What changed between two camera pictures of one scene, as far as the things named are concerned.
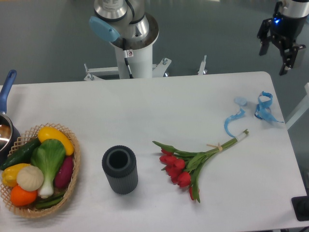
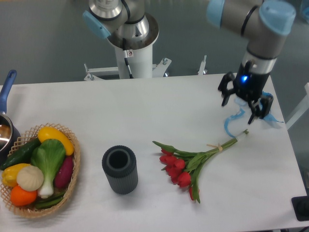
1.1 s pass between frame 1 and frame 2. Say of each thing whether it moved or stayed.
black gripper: moved
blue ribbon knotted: stayed
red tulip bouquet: stayed
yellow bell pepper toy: stayed
